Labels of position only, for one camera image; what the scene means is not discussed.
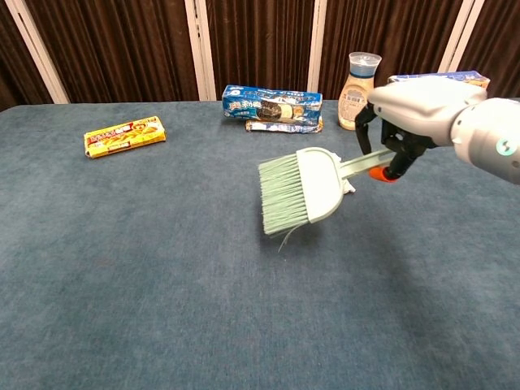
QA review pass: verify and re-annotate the yellow snack box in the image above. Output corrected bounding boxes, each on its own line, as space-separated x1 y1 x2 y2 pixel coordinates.
83 115 167 159

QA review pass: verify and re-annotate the large blue cookie package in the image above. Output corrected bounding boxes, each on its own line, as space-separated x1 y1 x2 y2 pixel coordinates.
221 84 324 124

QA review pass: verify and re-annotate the brown curtain partition panel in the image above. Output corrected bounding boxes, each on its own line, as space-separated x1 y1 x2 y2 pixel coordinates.
24 0 216 105
0 0 70 113
318 0 484 101
205 0 326 101
458 0 520 98

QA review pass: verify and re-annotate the orange and blue carton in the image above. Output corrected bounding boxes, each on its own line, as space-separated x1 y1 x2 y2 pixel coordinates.
386 71 492 90

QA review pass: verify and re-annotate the blue felt table cover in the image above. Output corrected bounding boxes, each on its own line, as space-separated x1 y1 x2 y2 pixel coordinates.
0 99 520 390

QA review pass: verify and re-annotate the slim blue cookie package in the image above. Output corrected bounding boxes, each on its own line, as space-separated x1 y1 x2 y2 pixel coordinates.
245 117 325 135

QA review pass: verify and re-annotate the pale green hand brush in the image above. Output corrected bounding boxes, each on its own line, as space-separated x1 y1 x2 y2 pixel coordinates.
258 146 397 253

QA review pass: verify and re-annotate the beige sauce bottle clear cap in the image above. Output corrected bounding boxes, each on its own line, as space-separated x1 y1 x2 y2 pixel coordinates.
337 51 383 132

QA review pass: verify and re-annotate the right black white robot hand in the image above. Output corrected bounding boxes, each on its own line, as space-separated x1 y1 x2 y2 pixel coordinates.
354 76 488 184

